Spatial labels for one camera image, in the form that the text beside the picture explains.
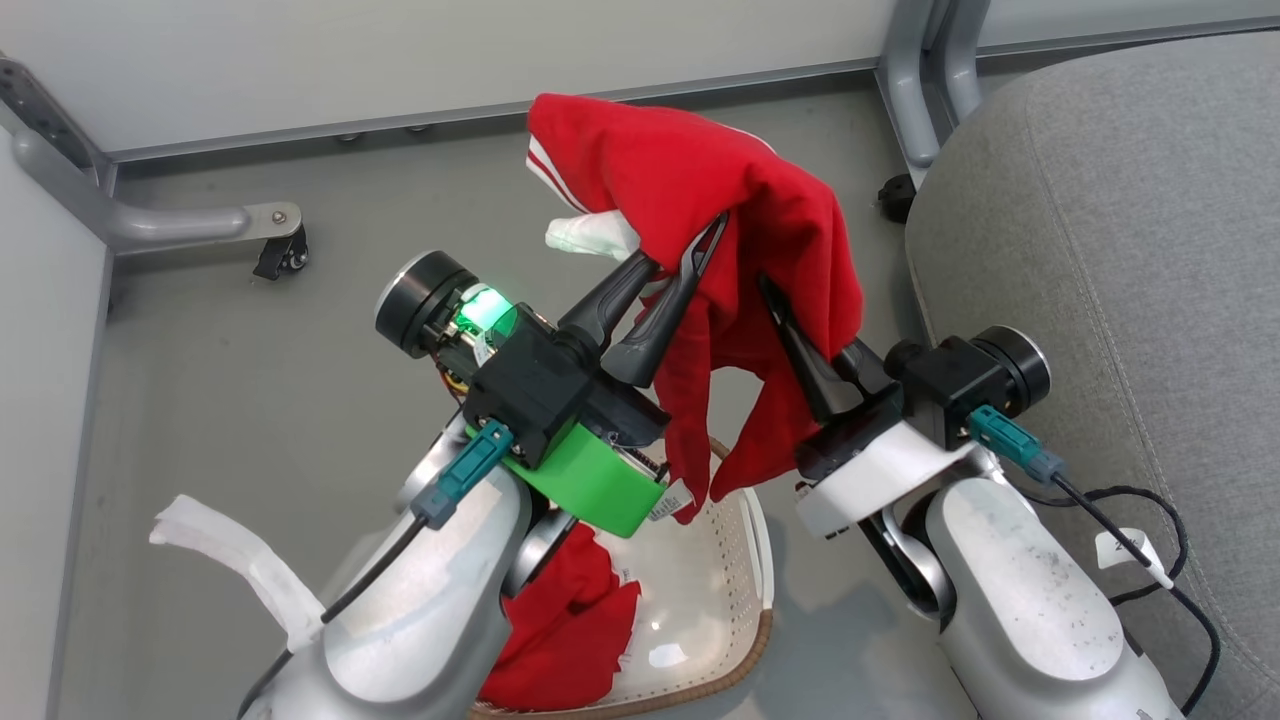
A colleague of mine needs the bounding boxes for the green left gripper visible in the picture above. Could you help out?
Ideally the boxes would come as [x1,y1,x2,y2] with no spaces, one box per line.
[505,212,730,539]

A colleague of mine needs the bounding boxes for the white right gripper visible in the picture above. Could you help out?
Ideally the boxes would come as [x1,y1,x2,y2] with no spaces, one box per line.
[758,274,977,541]

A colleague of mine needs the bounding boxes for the red garment with white trim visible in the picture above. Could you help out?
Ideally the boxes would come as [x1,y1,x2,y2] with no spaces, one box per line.
[527,92,865,524]

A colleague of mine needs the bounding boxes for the white perforated laundry basket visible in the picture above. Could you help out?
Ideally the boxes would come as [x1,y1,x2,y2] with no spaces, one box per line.
[470,435,776,720]

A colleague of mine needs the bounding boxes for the grey fabric sofa seat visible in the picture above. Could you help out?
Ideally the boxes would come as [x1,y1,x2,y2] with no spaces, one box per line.
[905,30,1280,720]

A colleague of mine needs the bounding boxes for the black caster wheel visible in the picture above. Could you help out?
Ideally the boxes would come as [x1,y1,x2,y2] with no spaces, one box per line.
[878,173,918,224]
[252,225,309,282]

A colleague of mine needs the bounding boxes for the grey upright partition leg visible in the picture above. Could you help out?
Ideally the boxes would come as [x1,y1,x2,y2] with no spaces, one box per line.
[877,0,946,189]
[940,0,991,126]

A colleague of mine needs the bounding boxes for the white tape strip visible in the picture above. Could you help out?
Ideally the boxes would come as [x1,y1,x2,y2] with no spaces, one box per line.
[150,494,326,653]

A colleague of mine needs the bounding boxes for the grey curved partition leg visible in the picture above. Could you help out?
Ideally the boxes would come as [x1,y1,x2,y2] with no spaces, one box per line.
[10,125,304,256]

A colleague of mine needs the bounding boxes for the black cable with teal plug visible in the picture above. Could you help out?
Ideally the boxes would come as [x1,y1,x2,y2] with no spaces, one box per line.
[968,405,1223,716]
[238,420,516,720]

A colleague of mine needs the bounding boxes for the black braided cable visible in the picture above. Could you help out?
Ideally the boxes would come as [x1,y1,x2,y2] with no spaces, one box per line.
[1020,485,1191,609]

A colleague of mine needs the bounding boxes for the white cable label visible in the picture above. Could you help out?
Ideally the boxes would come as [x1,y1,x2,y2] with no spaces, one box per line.
[1095,527,1176,589]

